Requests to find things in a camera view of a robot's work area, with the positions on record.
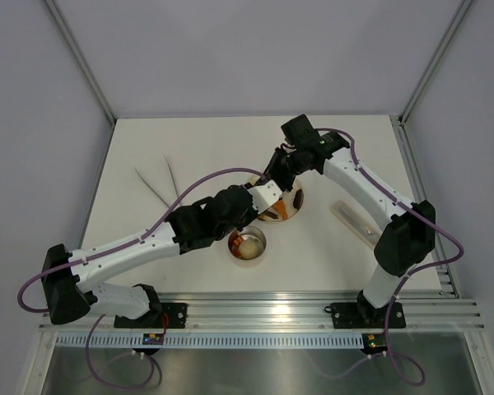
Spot white steamed bun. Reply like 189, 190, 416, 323
238, 239, 259, 260

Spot metal tongs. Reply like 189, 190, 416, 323
133, 153, 180, 207

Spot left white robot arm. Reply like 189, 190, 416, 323
42, 185, 262, 328

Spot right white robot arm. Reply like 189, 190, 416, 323
263, 114, 436, 326

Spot steel lunch box bowl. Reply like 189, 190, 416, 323
227, 225, 268, 268

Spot dark sea cucumber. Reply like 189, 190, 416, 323
293, 189, 304, 210

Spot orange fried shrimp lower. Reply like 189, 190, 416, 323
273, 200, 289, 221

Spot dark brown shrimp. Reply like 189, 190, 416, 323
259, 211, 279, 221

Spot cream round plate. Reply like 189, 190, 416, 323
246, 176, 303, 223

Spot metal spoon in case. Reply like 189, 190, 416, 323
340, 211, 378, 237

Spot clear cutlery case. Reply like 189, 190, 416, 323
330, 201, 382, 249

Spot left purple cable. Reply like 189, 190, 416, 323
16, 166, 268, 390

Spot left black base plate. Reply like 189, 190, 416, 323
114, 303, 189, 329

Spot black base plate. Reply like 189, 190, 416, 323
324, 302, 407, 329
114, 303, 189, 329

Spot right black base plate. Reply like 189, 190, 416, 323
324, 302, 407, 329

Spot white slotted cable duct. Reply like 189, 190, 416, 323
55, 332, 364, 350

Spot aluminium mounting rail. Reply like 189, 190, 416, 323
39, 290, 485, 330

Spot right aluminium frame post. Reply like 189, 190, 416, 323
398, 0, 477, 128

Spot aluminium frame post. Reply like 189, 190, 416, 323
42, 0, 117, 129
398, 0, 477, 128

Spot left aluminium frame post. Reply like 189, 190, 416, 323
42, 0, 117, 129

